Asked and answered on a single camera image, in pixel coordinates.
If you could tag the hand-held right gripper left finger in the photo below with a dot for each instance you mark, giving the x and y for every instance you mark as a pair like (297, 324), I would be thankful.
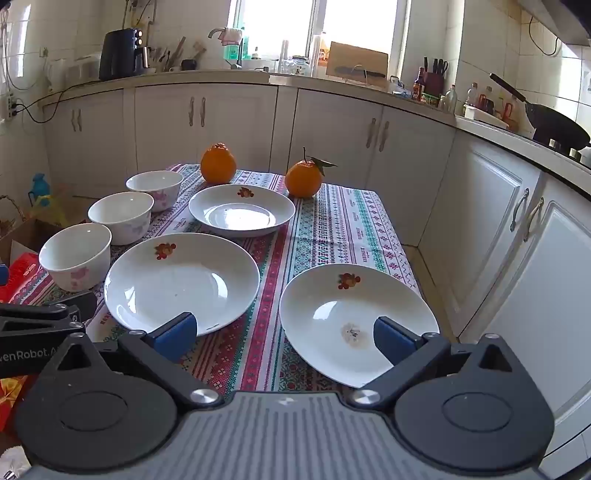
(178, 334)

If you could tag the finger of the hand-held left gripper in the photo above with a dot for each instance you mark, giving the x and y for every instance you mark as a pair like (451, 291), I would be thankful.
(55, 309)

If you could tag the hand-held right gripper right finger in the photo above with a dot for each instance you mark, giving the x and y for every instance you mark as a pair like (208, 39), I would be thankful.
(392, 344)

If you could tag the large white floral plate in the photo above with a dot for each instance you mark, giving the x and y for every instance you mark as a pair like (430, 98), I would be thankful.
(180, 281)

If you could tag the white pink-flowered bowl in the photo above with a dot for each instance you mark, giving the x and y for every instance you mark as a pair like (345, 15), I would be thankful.
(121, 217)
(76, 256)
(154, 189)

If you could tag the stained white floral plate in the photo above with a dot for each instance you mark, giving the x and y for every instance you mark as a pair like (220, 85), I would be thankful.
(323, 300)

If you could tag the small white floral plate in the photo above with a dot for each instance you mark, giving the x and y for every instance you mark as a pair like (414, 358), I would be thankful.
(242, 210)

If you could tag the red packet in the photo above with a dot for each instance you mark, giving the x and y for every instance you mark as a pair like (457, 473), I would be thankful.
(23, 277)

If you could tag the cardboard box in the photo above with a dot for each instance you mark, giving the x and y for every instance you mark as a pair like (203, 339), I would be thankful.
(32, 230)

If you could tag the blue bottle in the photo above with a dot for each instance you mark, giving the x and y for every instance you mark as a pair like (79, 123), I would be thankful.
(39, 187)

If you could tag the patterned tablecloth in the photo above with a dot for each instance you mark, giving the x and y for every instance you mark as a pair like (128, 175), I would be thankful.
(295, 258)

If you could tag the leafless orange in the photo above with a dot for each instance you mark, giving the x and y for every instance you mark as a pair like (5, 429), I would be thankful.
(218, 164)

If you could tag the orange with leaf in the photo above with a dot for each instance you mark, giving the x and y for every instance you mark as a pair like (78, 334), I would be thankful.
(303, 179)

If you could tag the white kitchen appliance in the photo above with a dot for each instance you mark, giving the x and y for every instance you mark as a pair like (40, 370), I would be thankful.
(85, 68)

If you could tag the white tray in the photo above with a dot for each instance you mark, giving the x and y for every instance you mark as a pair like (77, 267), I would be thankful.
(485, 114)

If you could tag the dark sauce bottle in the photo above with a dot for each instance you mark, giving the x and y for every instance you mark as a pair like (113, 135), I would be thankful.
(419, 86)

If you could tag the black air fryer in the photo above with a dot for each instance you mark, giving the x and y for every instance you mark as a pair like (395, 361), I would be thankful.
(121, 53)

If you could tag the knife block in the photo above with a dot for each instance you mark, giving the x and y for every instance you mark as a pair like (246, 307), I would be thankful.
(434, 82)

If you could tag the black wok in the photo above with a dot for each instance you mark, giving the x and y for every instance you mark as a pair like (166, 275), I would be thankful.
(554, 121)

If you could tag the brown cutting board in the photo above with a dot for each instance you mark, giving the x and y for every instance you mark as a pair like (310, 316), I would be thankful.
(358, 57)

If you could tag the kitchen faucet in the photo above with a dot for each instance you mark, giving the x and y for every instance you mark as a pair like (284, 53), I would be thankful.
(239, 50)

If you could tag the clear plastic bottle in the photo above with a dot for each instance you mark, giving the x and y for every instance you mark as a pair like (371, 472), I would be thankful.
(316, 53)

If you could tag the pink cloth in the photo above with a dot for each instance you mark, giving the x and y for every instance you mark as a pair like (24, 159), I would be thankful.
(231, 35)

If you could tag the window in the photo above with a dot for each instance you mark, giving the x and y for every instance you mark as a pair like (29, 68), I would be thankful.
(277, 27)

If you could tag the range hood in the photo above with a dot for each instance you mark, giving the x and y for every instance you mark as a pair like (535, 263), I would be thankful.
(554, 18)

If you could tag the wall power strip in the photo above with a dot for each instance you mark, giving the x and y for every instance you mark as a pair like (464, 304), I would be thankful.
(10, 106)

